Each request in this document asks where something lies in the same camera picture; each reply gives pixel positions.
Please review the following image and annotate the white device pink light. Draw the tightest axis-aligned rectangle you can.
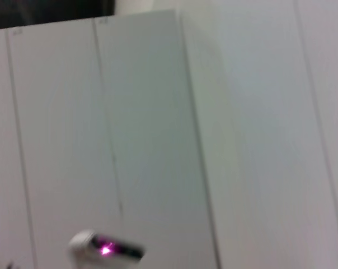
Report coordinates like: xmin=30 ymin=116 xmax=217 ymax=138
xmin=68 ymin=229 xmax=146 ymax=269

